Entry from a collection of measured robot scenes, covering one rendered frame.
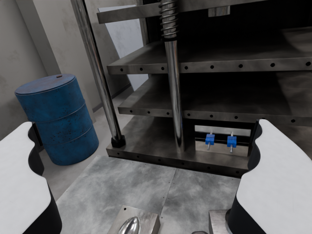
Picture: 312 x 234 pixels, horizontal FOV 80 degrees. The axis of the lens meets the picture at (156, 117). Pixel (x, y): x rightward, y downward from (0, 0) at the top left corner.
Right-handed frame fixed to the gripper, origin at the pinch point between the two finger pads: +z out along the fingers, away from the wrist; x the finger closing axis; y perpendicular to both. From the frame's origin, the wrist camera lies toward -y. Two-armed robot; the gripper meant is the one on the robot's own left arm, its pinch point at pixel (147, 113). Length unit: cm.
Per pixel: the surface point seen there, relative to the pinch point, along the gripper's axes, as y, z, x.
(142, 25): 4, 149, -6
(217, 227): 52, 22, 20
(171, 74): 19, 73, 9
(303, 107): 33, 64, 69
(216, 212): 52, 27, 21
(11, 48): 34, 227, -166
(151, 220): 59, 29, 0
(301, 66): 12, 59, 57
